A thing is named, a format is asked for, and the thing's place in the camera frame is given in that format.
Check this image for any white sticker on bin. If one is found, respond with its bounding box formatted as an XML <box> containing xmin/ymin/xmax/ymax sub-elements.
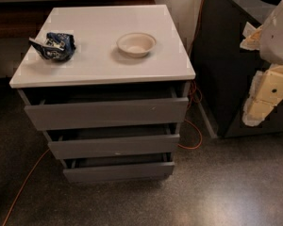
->
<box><xmin>242</xmin><ymin>23</ymin><xmax>257</xmax><ymax>39</ymax></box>

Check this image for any grey drawer cabinet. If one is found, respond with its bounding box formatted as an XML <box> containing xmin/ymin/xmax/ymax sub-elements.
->
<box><xmin>8</xmin><ymin>4</ymin><xmax>197</xmax><ymax>185</ymax></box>

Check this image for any dark grey trash bin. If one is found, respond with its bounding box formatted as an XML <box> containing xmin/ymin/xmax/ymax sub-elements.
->
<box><xmin>191</xmin><ymin>0</ymin><xmax>283</xmax><ymax>137</ymax></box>

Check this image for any crumpled blue chip bag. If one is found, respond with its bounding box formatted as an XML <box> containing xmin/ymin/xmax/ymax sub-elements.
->
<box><xmin>29</xmin><ymin>32</ymin><xmax>76</xmax><ymax>61</ymax></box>

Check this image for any grey bottom drawer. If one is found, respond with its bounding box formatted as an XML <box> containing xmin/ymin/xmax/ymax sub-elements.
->
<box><xmin>63</xmin><ymin>153</ymin><xmax>175</xmax><ymax>184</ymax></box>

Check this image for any grey drawer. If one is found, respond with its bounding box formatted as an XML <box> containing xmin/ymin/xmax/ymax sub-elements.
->
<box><xmin>63</xmin><ymin>153</ymin><xmax>175</xmax><ymax>184</ymax></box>
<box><xmin>48</xmin><ymin>124</ymin><xmax>179</xmax><ymax>159</ymax></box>
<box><xmin>25</xmin><ymin>88</ymin><xmax>188</xmax><ymax>131</ymax></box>

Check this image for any grey middle drawer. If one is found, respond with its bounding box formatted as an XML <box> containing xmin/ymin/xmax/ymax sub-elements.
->
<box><xmin>48</xmin><ymin>124</ymin><xmax>179</xmax><ymax>159</ymax></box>

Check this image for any white paper bowl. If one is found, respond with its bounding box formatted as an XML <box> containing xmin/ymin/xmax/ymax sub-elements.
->
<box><xmin>116</xmin><ymin>33</ymin><xmax>157</xmax><ymax>58</ymax></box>

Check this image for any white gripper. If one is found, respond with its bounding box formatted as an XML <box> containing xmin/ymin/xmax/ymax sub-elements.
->
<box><xmin>240</xmin><ymin>0</ymin><xmax>283</xmax><ymax>127</ymax></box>

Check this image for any grey top drawer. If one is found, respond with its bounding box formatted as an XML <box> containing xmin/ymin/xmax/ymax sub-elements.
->
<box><xmin>25</xmin><ymin>88</ymin><xmax>188</xmax><ymax>131</ymax></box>

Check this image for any orange extension cable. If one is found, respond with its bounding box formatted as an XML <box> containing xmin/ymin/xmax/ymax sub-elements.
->
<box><xmin>1</xmin><ymin>0</ymin><xmax>215</xmax><ymax>226</ymax></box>

